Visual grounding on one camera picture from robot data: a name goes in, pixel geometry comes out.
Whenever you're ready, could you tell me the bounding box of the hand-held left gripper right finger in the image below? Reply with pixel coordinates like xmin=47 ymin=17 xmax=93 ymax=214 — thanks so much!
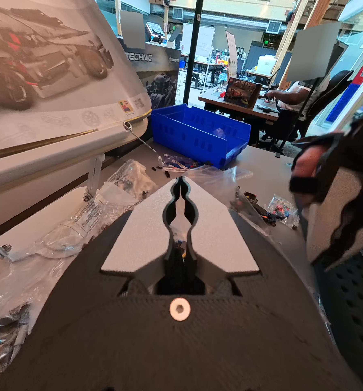
xmin=182 ymin=177 xmax=260 ymax=289

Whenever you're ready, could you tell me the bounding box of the white board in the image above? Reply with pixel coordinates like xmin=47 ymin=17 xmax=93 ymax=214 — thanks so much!
xmin=181 ymin=24 xmax=216 ymax=59

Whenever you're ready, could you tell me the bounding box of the black office chair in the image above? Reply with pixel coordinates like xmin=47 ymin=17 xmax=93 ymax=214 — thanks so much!
xmin=291 ymin=131 xmax=344 ymax=148
xmin=258 ymin=70 xmax=354 ymax=153

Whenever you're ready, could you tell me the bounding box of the clear bag of pale parts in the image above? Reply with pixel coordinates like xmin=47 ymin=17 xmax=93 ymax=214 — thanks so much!
xmin=103 ymin=159 xmax=159 ymax=202

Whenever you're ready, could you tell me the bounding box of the blue plastic bin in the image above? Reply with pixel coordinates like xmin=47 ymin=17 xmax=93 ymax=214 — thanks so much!
xmin=151 ymin=104 xmax=251 ymax=170

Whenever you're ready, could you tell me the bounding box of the black perforated board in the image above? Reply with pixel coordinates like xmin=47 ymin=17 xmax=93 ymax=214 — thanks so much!
xmin=316 ymin=254 xmax=363 ymax=367

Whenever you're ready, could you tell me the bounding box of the large white-label lego parts bag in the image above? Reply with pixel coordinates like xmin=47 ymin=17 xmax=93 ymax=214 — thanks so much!
xmin=0 ymin=183 xmax=139 ymax=309

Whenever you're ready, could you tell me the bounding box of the wooden office desk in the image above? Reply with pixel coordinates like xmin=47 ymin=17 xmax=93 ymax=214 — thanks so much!
xmin=198 ymin=89 xmax=280 ymax=122

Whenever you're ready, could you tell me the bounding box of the metal page holder wire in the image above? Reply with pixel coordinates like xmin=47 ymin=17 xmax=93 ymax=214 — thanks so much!
xmin=123 ymin=121 xmax=164 ymax=168

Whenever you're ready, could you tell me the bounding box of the small bag of lego parts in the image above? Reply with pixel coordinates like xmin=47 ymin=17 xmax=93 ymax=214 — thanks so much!
xmin=267 ymin=194 xmax=300 ymax=230

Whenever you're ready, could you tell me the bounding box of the lego instruction booklet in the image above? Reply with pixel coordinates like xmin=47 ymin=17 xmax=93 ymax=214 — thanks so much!
xmin=0 ymin=0 xmax=153 ymax=153

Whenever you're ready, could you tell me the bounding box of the clear bag of mixed parts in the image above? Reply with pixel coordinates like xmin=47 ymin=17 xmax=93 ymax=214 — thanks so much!
xmin=0 ymin=304 xmax=31 ymax=379

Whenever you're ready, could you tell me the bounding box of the wooden post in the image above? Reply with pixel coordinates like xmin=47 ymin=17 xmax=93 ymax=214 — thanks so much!
xmin=271 ymin=0 xmax=331 ymax=77

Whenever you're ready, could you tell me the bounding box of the black steel column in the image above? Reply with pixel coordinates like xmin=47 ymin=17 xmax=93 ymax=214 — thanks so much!
xmin=183 ymin=0 xmax=204 ymax=105

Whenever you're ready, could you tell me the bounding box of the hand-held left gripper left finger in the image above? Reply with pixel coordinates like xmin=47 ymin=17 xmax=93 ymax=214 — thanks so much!
xmin=101 ymin=177 xmax=182 ymax=289

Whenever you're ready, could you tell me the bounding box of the brown cardboard sheet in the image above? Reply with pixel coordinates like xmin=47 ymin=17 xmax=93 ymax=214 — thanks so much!
xmin=225 ymin=31 xmax=238 ymax=83

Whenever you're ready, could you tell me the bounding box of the small bag of blue parts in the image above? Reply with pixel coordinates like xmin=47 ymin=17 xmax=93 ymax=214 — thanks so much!
xmin=163 ymin=154 xmax=200 ymax=171

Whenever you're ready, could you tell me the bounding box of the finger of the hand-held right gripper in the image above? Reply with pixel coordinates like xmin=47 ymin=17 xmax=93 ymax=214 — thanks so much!
xmin=305 ymin=169 xmax=363 ymax=264
xmin=323 ymin=195 xmax=363 ymax=272

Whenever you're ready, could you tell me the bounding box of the clear plastic bag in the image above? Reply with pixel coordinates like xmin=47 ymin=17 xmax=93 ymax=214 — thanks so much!
xmin=181 ymin=166 xmax=272 ymax=236

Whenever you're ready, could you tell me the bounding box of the black lego set box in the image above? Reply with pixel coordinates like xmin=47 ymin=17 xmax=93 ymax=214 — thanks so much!
xmin=120 ymin=43 xmax=182 ymax=110

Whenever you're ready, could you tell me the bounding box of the person's right hand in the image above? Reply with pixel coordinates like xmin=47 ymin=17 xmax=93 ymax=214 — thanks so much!
xmin=290 ymin=145 xmax=328 ymax=208

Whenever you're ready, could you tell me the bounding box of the small lego set box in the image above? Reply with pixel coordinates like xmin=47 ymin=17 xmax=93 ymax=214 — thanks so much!
xmin=224 ymin=78 xmax=263 ymax=108

